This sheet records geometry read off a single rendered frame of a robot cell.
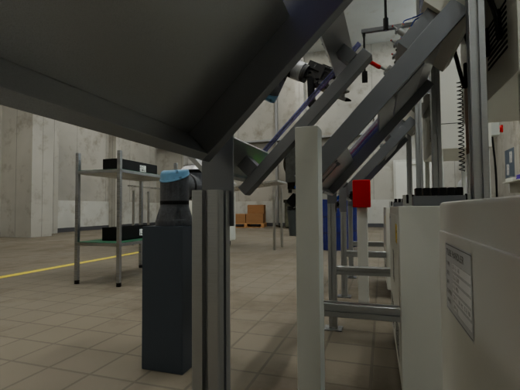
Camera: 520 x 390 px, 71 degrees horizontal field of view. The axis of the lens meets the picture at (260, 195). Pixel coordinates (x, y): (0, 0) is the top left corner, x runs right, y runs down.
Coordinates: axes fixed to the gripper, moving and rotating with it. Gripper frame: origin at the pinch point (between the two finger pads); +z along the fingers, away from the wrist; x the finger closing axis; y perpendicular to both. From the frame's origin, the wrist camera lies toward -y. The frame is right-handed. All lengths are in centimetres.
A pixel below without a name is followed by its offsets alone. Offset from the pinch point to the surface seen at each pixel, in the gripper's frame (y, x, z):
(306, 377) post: -78, -48, 33
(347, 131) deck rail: -14.5, -21.2, 9.2
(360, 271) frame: -63, 50, 37
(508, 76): 21, -13, 44
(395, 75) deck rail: 6.9, -21.2, 14.2
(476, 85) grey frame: 11.0, -25.3, 36.0
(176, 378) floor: -120, -20, -4
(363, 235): -50, 83, 30
